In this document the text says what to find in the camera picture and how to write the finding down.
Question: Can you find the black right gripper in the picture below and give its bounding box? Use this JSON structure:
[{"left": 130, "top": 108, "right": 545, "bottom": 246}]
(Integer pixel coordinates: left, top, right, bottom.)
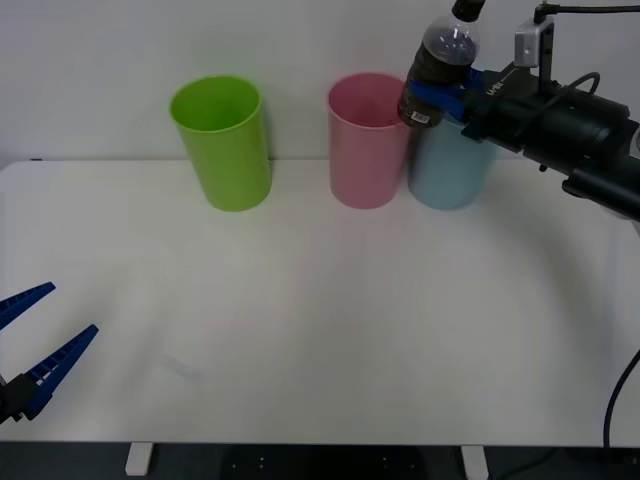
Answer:
[{"left": 409, "top": 60, "right": 562, "bottom": 153}]

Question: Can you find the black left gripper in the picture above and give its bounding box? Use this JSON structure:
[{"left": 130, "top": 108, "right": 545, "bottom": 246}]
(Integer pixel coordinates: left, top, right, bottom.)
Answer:
[{"left": 0, "top": 281, "right": 100, "bottom": 427}]

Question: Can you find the dark plastic bottle black cap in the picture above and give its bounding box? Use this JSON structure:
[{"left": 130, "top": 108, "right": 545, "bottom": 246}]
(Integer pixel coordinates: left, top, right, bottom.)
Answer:
[{"left": 397, "top": 0, "right": 487, "bottom": 131}]

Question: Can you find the pale blue plastic bin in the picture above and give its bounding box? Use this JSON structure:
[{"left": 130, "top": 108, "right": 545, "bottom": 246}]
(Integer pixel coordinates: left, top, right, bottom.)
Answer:
[{"left": 406, "top": 110, "right": 499, "bottom": 212}]

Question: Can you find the pink plastic bin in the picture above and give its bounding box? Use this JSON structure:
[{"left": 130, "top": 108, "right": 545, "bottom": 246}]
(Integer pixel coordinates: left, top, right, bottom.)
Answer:
[{"left": 327, "top": 72, "right": 420, "bottom": 211}]

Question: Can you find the white table leg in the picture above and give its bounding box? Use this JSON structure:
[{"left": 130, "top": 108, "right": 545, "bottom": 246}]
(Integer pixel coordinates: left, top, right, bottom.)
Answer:
[
  {"left": 460, "top": 445, "right": 489, "bottom": 480},
  {"left": 124, "top": 442, "right": 153, "bottom": 477}
]

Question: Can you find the green plastic bin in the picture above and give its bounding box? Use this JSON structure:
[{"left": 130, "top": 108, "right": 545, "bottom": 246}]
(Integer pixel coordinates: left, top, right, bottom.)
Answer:
[{"left": 168, "top": 75, "right": 273, "bottom": 213}]

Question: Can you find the black cable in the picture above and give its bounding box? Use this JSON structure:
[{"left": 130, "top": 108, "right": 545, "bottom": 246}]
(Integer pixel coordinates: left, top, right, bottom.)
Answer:
[{"left": 601, "top": 348, "right": 640, "bottom": 451}]

